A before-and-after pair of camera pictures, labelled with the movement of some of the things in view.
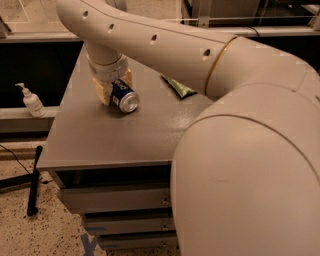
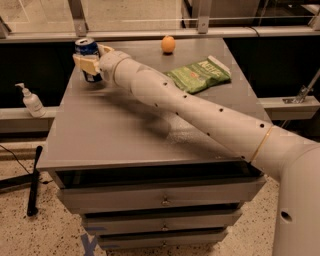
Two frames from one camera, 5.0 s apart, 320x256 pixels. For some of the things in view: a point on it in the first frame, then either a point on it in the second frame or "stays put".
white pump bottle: [32, 102] stays put
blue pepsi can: [123, 96] → [88, 46]
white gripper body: [107, 72] stays put
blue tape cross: [88, 245] stays put
